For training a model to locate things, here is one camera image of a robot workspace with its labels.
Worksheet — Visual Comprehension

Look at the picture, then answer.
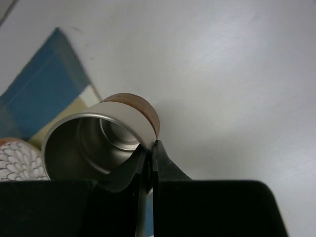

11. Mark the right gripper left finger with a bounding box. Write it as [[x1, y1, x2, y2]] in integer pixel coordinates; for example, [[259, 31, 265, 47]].
[[0, 148, 146, 237]]

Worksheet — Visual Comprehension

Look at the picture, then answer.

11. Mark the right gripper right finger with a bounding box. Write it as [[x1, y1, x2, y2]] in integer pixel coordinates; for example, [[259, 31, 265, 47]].
[[152, 141, 288, 237]]

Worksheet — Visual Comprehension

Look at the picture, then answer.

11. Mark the steel cup with brown base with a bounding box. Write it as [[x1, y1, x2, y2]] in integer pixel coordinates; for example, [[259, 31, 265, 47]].
[[41, 93, 160, 237]]

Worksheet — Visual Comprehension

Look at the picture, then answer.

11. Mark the floral plate with orange rim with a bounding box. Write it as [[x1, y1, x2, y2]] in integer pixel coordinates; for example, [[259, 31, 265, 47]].
[[0, 138, 49, 182]]

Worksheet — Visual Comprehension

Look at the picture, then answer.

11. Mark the blue beige checked placemat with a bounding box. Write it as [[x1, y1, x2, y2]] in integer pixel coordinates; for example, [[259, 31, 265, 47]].
[[0, 29, 102, 159]]

